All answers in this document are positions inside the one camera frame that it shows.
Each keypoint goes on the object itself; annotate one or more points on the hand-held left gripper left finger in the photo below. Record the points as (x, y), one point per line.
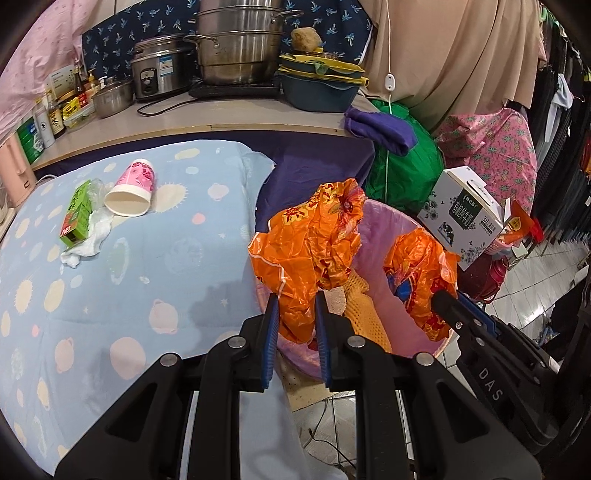
(272, 341)

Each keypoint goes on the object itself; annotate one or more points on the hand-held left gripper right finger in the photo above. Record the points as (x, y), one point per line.
(323, 341)

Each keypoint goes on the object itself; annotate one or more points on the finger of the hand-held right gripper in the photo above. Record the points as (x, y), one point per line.
(450, 309)
(482, 314)

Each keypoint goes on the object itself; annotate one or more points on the beige foam net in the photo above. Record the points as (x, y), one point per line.
(337, 300)

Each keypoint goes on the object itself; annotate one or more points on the orange foam net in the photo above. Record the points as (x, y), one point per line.
(364, 318)

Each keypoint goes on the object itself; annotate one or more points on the orange printed plastic wrapper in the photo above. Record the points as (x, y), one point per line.
(418, 272)
(304, 249)

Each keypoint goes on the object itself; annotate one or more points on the bin with purple liner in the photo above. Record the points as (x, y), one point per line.
(392, 240)

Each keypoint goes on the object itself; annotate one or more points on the red thermos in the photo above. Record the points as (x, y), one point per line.
(496, 277)

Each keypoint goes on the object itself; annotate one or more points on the wooden board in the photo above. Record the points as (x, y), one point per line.
(300, 390)

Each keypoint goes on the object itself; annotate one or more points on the orange snack packet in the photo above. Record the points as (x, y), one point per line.
(519, 224)

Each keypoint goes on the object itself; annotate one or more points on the white milk gift box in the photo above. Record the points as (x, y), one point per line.
(466, 212)

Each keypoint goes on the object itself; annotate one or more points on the blue dotted blanket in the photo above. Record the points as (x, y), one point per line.
(138, 300)

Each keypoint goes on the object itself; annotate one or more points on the green bag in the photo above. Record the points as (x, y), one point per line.
(406, 175)

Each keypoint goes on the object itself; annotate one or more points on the pink pineapple print cloth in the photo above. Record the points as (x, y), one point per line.
(494, 143)

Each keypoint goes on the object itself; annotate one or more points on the dark blue sheet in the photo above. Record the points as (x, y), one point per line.
(314, 161)

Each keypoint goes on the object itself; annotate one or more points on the purple cloth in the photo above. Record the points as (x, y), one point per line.
(381, 129)

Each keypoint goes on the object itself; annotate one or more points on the hanging clothes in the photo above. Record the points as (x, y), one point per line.
(563, 138)

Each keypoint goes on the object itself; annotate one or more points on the pink paper cup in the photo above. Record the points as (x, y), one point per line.
(131, 189)

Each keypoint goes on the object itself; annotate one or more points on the white crumpled tissue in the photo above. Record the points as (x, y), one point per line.
(90, 237)

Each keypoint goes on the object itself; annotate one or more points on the clear plastic bag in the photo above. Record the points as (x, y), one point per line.
(98, 191)

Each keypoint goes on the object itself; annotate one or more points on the green drink box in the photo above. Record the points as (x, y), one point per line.
(76, 212)

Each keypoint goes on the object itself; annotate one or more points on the dark blue basin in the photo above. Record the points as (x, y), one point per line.
(321, 96)

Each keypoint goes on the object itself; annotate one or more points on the black induction cooker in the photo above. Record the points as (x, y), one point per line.
(235, 91)

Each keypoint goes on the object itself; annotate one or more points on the beige curtain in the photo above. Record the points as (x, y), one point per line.
(452, 50)

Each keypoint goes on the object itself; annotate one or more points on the yellow dish stack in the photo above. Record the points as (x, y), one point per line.
(323, 68)

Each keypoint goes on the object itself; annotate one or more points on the small steel pot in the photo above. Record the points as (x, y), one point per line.
(113, 98)

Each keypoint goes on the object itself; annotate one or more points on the silver rice cooker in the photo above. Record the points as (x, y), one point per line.
(157, 67)

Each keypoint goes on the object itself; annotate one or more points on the stainless steel steamer pot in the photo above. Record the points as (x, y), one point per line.
(240, 41)

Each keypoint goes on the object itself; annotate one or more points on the tan loofah sponge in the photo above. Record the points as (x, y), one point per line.
(304, 37)

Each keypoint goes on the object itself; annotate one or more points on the pink electric kettle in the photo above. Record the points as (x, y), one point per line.
(16, 170)

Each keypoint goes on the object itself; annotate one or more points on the dark sauce bottle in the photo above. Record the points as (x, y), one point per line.
(56, 115)

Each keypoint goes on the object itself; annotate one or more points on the yellow bottle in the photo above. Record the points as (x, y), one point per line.
(93, 83)

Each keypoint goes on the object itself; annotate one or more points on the white bottle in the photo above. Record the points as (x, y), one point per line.
(44, 124)

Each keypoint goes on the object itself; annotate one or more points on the green white packet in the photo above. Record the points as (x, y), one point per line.
(27, 138)

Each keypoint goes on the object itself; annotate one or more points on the tall sauce bottle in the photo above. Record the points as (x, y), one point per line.
(79, 85)

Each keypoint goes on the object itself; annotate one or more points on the pale green box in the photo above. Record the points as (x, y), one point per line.
(57, 81)

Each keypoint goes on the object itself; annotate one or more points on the blue floral fabric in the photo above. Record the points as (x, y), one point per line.
(138, 27)

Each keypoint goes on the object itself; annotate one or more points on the pink dotted sheet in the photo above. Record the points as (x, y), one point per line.
(27, 55)

